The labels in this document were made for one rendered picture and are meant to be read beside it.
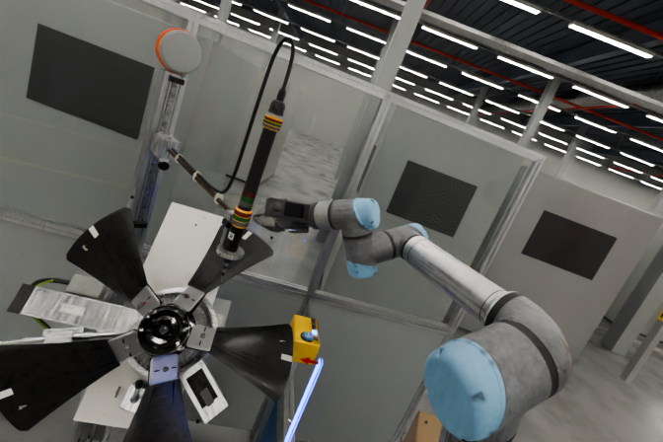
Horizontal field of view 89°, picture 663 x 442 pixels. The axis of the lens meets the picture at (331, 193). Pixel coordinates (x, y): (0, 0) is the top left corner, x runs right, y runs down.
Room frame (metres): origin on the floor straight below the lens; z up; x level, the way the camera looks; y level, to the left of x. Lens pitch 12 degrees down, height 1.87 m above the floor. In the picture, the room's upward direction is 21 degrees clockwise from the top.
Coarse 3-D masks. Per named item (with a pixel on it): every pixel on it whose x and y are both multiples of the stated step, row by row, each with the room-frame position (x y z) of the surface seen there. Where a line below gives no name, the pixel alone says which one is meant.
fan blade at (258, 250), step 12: (216, 240) 1.00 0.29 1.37; (252, 240) 0.98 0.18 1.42; (252, 252) 0.94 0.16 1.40; (264, 252) 0.95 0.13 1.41; (204, 264) 0.93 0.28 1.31; (216, 264) 0.91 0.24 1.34; (240, 264) 0.91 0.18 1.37; (252, 264) 0.91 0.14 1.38; (192, 276) 0.90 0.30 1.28; (204, 276) 0.88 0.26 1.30; (216, 276) 0.87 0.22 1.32; (228, 276) 0.87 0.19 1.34; (204, 288) 0.84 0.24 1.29
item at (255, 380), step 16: (224, 336) 0.82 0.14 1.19; (240, 336) 0.84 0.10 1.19; (256, 336) 0.86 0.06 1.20; (272, 336) 0.88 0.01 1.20; (288, 336) 0.90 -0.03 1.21; (224, 352) 0.77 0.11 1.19; (240, 352) 0.79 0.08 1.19; (256, 352) 0.81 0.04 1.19; (272, 352) 0.83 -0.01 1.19; (288, 352) 0.85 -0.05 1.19; (240, 368) 0.75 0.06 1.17; (256, 368) 0.77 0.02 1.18; (272, 368) 0.79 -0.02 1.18; (288, 368) 0.81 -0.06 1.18; (256, 384) 0.74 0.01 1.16; (272, 384) 0.76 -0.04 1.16; (272, 400) 0.73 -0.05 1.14
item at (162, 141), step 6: (156, 132) 1.23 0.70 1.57; (162, 132) 1.24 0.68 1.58; (168, 132) 1.27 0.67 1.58; (156, 138) 1.20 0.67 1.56; (162, 138) 1.17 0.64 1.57; (168, 138) 1.20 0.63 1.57; (174, 138) 1.24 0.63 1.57; (156, 144) 1.19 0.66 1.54; (162, 144) 1.17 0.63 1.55; (168, 144) 1.18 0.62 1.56; (174, 144) 1.20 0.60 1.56; (180, 144) 1.21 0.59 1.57; (156, 150) 1.18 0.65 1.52; (162, 150) 1.17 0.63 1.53; (156, 156) 1.17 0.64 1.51; (162, 156) 1.18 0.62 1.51; (168, 156) 1.19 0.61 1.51
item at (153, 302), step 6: (144, 288) 0.79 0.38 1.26; (138, 294) 0.80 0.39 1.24; (144, 294) 0.79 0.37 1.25; (150, 294) 0.79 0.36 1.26; (132, 300) 0.80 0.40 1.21; (138, 300) 0.80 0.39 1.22; (144, 300) 0.79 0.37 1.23; (150, 300) 0.79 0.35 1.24; (156, 300) 0.78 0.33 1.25; (144, 306) 0.79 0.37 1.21; (150, 306) 0.79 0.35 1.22; (156, 306) 0.78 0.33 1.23; (138, 312) 0.80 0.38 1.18; (144, 312) 0.79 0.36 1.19
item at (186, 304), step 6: (186, 288) 0.87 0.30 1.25; (192, 288) 0.87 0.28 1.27; (180, 294) 0.86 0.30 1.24; (192, 294) 0.84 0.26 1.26; (198, 294) 0.84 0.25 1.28; (180, 300) 0.84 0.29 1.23; (186, 300) 0.83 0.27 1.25; (198, 300) 0.82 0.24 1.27; (180, 306) 0.82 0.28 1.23; (186, 306) 0.81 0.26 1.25; (192, 306) 0.80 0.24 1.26
